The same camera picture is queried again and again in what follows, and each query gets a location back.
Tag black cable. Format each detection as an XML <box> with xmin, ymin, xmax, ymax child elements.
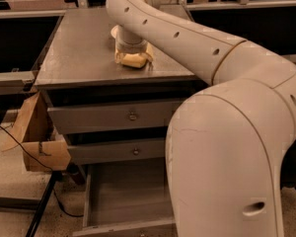
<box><xmin>0</xmin><ymin>124</ymin><xmax>85</xmax><ymax>219</ymax></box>

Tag yellow sponge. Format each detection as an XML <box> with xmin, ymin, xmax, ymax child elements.
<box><xmin>121</xmin><ymin>53</ymin><xmax>147</xmax><ymax>68</ymax></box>

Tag grey open bottom drawer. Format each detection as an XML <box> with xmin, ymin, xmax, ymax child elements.
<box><xmin>73</xmin><ymin>158</ymin><xmax>178</xmax><ymax>237</ymax></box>

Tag grey middle drawer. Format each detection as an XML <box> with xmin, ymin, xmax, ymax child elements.
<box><xmin>68</xmin><ymin>138</ymin><xmax>165</xmax><ymax>165</ymax></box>

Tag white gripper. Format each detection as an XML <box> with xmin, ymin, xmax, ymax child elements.
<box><xmin>114</xmin><ymin>26</ymin><xmax>154</xmax><ymax>64</ymax></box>

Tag black stand leg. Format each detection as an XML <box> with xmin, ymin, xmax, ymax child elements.
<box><xmin>26</xmin><ymin>171</ymin><xmax>61</xmax><ymax>237</ymax></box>

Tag white bowl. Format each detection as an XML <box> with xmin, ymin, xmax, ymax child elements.
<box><xmin>111</xmin><ymin>25</ymin><xmax>118</xmax><ymax>39</ymax></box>

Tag brown cardboard box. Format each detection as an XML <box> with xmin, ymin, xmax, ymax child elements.
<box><xmin>2</xmin><ymin>93</ymin><xmax>71</xmax><ymax>172</ymax></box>

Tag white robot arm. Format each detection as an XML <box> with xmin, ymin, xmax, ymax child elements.
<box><xmin>107</xmin><ymin>0</ymin><xmax>296</xmax><ymax>237</ymax></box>

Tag black office chair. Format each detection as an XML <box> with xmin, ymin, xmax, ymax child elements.
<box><xmin>280</xmin><ymin>141</ymin><xmax>296</xmax><ymax>190</ymax></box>

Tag grey top drawer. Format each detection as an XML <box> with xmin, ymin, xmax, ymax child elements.
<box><xmin>48</xmin><ymin>99</ymin><xmax>182</xmax><ymax>134</ymax></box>

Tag grey drawer cabinet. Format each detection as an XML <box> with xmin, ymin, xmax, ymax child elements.
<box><xmin>34</xmin><ymin>4</ymin><xmax>208</xmax><ymax>170</ymax></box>

